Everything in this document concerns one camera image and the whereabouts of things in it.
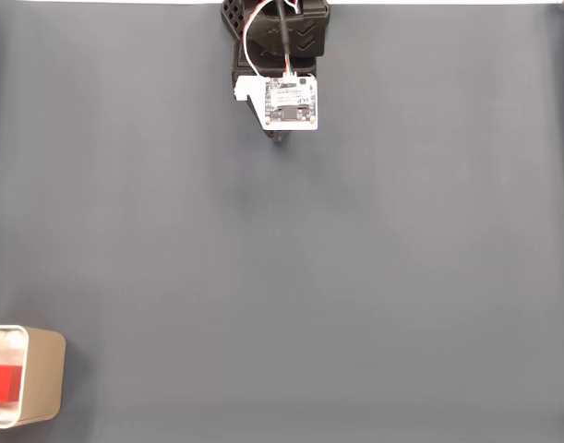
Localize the red cube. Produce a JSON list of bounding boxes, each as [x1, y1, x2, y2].
[[0, 364, 24, 404]]

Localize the beige box white rim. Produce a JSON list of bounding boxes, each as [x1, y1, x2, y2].
[[0, 324, 66, 430]]

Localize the blue-grey table mat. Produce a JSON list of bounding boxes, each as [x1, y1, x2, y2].
[[0, 3, 564, 443]]

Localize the white servo cable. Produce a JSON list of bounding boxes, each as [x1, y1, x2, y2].
[[242, 0, 310, 78]]

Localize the black camera cable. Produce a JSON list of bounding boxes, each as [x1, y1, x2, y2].
[[275, 0, 293, 75]]

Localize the camera circuit board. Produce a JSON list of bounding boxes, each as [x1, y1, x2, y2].
[[264, 76, 318, 130]]

